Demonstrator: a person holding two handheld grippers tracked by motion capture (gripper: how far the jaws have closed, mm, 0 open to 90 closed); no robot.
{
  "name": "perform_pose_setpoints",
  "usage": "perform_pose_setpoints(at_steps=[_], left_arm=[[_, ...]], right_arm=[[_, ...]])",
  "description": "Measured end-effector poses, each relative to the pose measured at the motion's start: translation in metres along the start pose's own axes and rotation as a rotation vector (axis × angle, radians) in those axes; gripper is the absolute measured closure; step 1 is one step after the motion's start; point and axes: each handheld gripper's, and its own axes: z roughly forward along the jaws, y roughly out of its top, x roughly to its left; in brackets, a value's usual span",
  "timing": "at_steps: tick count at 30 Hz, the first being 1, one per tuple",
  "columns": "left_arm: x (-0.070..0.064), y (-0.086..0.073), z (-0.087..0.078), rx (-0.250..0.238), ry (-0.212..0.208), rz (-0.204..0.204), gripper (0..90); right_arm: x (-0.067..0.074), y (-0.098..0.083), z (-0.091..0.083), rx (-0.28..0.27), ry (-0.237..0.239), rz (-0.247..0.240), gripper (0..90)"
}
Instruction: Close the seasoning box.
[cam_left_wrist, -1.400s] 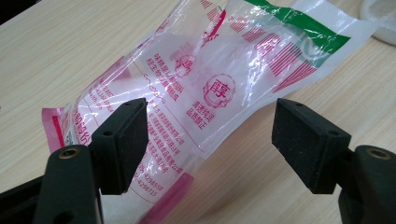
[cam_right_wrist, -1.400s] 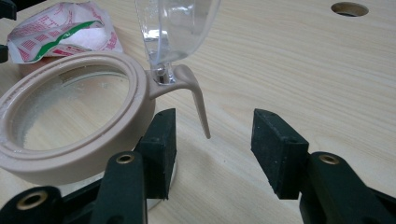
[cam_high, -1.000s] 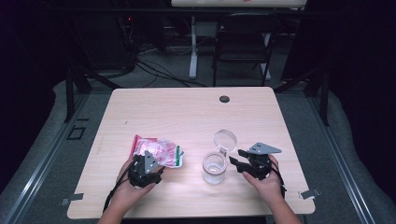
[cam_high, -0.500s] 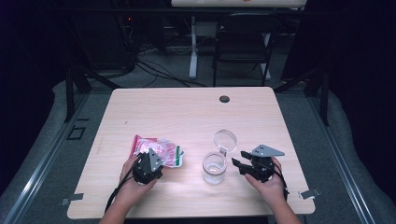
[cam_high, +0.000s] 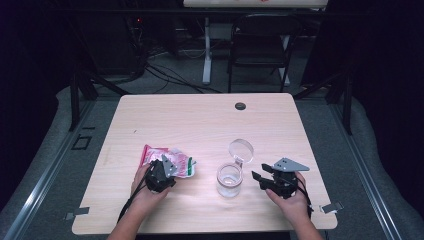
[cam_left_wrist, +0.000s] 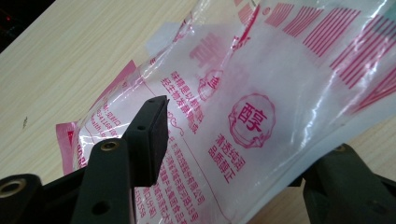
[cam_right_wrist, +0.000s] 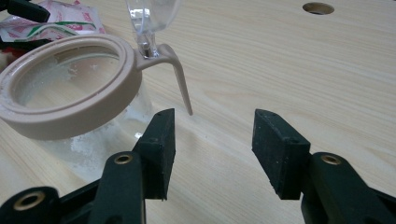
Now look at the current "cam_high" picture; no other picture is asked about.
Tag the person's right hand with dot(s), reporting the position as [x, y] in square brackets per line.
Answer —
[293, 206]

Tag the dark computer tower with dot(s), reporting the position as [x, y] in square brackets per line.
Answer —
[113, 46]

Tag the black folding chair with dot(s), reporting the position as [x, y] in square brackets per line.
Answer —
[263, 36]

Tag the clear glass jar with lid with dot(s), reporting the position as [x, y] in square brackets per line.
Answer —
[229, 185]

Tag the grey tape strip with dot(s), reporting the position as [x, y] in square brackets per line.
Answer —
[331, 207]
[80, 212]

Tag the black metal stand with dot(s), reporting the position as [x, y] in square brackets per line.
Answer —
[348, 106]
[75, 100]

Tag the red and white plastic bag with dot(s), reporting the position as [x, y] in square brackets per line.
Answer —
[181, 165]

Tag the aluminium floor rail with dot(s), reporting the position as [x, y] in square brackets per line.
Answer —
[366, 180]
[43, 186]

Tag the white table with white legs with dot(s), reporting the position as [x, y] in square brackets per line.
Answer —
[207, 50]

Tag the person's left hand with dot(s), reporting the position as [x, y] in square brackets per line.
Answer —
[143, 198]

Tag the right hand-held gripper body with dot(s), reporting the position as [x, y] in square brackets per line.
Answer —
[283, 183]

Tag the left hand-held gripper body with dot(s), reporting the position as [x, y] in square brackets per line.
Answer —
[160, 180]

